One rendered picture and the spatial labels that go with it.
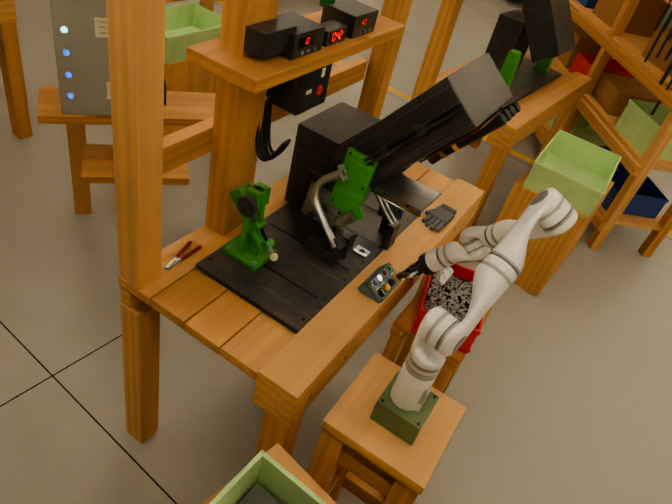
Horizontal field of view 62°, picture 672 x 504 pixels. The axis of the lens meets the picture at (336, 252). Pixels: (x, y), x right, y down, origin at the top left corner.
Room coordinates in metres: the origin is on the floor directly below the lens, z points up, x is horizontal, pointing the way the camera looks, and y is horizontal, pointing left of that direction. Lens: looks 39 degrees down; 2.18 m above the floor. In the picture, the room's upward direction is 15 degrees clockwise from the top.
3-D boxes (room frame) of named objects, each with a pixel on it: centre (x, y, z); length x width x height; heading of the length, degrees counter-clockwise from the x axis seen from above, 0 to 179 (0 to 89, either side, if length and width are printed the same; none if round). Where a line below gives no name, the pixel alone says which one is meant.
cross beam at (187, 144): (1.90, 0.36, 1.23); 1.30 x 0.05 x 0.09; 157
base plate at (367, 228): (1.76, 0.02, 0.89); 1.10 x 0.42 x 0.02; 157
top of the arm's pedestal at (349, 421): (1.01, -0.30, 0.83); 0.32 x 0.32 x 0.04; 68
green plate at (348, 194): (1.66, 0.00, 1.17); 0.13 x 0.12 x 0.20; 157
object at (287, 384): (1.65, -0.23, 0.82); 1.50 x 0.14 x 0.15; 157
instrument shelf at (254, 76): (1.86, 0.26, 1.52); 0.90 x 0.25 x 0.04; 157
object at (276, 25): (1.58, 0.34, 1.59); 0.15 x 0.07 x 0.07; 157
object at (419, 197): (1.79, -0.10, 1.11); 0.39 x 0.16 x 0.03; 67
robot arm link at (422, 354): (1.01, -0.30, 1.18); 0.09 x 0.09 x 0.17; 56
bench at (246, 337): (1.76, 0.02, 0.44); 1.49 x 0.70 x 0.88; 157
